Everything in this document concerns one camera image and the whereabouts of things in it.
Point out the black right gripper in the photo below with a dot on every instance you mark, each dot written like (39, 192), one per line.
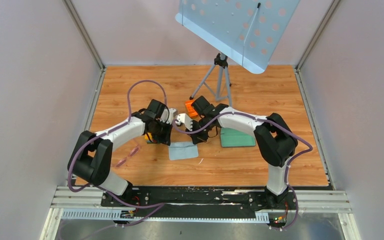
(197, 139)

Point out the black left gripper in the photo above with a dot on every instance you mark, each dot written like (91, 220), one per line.
(165, 139)

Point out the light blue cleaning cloth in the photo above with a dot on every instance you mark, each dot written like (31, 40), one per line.
(182, 150)

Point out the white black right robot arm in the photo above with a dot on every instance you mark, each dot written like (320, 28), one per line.
(276, 147)

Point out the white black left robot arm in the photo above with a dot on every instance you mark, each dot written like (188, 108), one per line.
(92, 155)

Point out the pink transparent sunglasses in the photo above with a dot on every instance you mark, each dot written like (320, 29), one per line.
(134, 151)

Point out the stacked colourful toy bricks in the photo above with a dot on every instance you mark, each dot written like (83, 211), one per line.
(149, 139)

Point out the orange D-shaped toy block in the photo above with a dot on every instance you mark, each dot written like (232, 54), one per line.
(190, 110)

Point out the grey tripod stand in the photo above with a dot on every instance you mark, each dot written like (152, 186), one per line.
(223, 86)

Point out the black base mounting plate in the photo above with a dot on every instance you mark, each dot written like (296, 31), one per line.
(209, 202)

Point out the perforated light blue stand tray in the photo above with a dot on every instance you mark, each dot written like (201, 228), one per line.
(246, 31)

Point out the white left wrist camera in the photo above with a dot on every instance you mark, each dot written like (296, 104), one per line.
(169, 115)

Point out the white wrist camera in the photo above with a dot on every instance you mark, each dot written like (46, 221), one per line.
(184, 119)
(169, 115)

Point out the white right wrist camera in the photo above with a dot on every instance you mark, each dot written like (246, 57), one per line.
(184, 119)

